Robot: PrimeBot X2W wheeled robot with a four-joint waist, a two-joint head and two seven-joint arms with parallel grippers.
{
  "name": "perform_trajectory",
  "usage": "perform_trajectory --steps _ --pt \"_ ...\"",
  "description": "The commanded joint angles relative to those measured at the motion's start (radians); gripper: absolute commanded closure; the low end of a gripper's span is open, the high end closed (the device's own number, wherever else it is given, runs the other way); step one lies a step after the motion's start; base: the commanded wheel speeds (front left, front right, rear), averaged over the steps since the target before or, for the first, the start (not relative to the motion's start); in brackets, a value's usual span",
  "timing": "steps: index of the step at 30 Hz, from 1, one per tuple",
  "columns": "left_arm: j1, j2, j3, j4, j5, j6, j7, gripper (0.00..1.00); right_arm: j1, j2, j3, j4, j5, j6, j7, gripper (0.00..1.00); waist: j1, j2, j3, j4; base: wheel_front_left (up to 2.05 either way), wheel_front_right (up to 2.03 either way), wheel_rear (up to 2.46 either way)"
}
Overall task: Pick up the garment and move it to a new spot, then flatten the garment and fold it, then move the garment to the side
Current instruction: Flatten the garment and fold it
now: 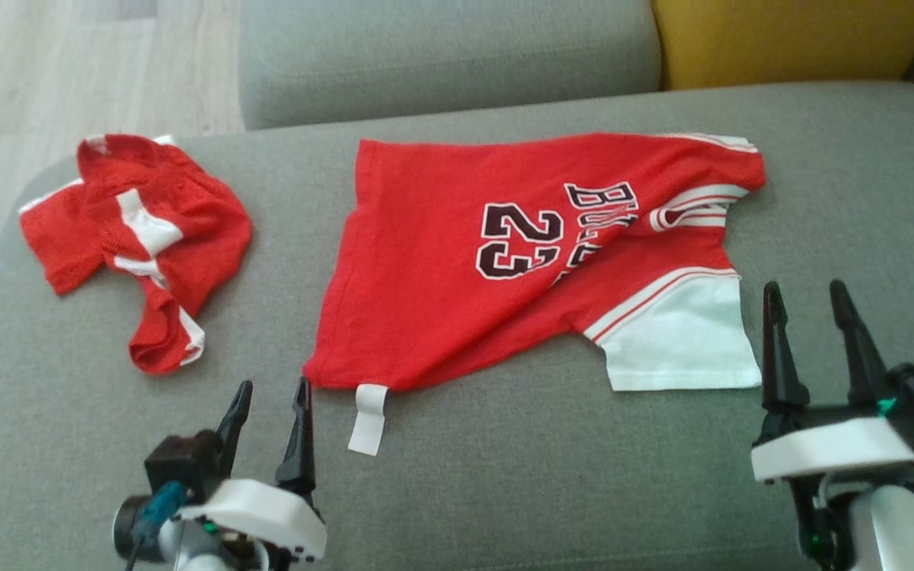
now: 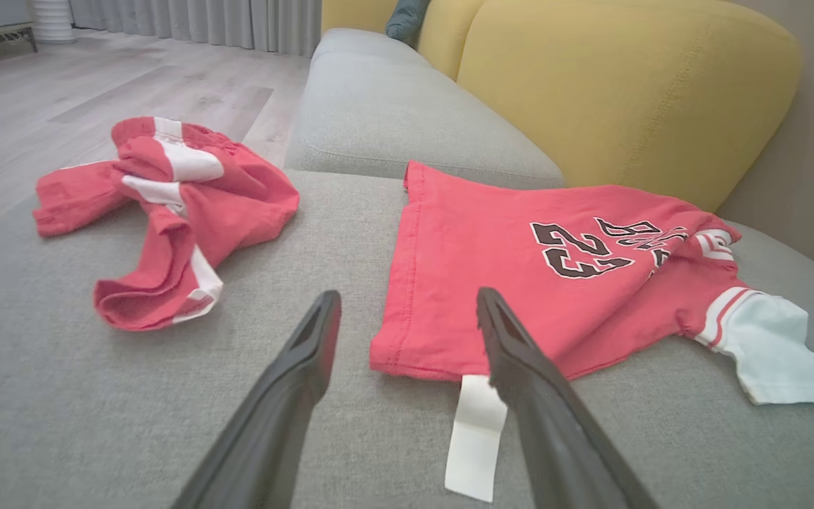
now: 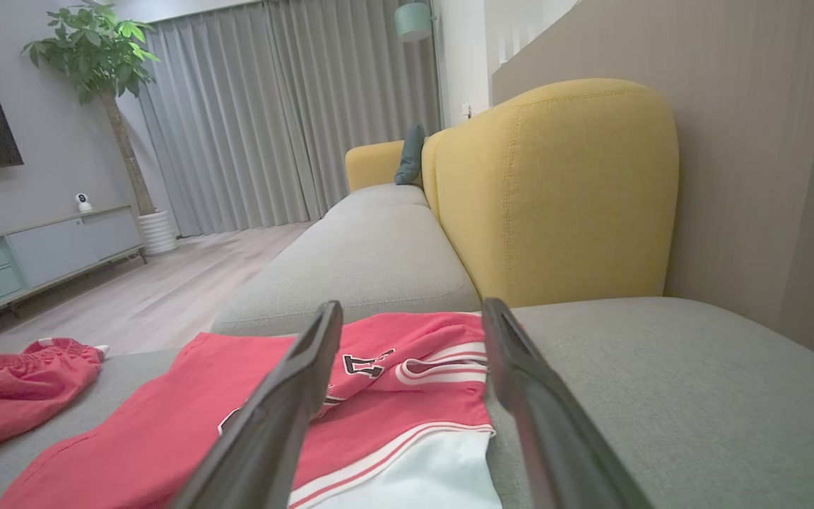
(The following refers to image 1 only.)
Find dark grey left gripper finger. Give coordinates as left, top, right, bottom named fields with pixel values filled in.
left=275, top=377, right=317, bottom=502
left=213, top=380, right=254, bottom=478

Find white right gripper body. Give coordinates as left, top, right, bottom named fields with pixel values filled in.
left=751, top=400, right=914, bottom=568

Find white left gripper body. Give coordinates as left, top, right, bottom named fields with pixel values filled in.
left=174, top=478, right=328, bottom=565

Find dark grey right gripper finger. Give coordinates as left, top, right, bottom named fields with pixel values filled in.
left=761, top=280, right=812, bottom=413
left=828, top=279, right=893, bottom=408

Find red mesh shorts white stripes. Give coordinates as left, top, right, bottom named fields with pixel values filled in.
left=18, top=133, right=253, bottom=376

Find red jersey number 23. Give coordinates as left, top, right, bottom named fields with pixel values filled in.
left=302, top=131, right=767, bottom=457

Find grey fabric sofa seat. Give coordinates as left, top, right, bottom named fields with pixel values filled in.
left=0, top=79, right=914, bottom=571

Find large yellow sofa cushion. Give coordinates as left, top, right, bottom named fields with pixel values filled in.
left=651, top=0, right=914, bottom=90

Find light grey rounded sofa cushion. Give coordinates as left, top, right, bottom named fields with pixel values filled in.
left=237, top=0, right=662, bottom=132

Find blue left camera connector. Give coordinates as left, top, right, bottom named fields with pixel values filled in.
left=138, top=481, right=188, bottom=542

